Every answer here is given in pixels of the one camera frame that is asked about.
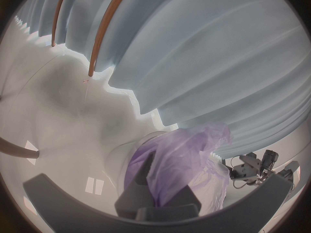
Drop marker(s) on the pale blue curtain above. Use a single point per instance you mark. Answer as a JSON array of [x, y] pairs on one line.
[[206, 57], [77, 20]]

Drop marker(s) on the white cushioned wooden chair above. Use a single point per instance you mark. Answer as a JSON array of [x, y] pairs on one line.
[[93, 62]]

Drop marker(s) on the purple plastic bag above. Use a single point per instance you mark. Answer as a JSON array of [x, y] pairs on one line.
[[175, 159]]

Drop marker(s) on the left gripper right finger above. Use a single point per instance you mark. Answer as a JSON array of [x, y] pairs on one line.
[[188, 198]]

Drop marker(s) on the white trash bin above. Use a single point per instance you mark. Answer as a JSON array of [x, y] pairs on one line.
[[116, 164]]

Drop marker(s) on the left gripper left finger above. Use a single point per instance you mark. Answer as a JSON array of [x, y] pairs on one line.
[[136, 193]]

